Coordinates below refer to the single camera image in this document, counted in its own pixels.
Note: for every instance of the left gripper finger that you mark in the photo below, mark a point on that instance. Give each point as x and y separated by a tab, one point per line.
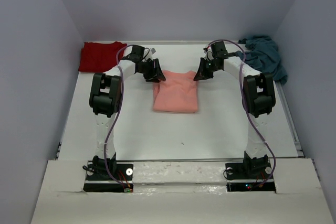
151	79
157	72

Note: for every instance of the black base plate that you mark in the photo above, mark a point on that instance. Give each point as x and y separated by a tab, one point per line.
238	180
101	182

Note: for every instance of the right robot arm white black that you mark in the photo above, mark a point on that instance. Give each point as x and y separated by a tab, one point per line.
258	99

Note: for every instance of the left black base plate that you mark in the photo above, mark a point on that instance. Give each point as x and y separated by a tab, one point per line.
101	182

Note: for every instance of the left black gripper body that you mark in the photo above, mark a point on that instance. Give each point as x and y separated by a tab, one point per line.
147	69

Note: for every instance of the pink t shirt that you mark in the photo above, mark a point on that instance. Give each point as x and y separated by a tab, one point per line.
176	94

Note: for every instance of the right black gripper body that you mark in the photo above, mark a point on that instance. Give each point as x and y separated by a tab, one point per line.
214	66

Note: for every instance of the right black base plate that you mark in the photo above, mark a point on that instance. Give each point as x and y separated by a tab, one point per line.
238	180

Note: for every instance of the blue crumpled t shirt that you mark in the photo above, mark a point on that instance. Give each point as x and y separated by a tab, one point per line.
262	54

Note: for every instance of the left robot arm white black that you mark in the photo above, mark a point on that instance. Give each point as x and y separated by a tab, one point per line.
106	99

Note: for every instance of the red folded t shirt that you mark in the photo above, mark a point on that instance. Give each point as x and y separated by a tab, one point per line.
98	57

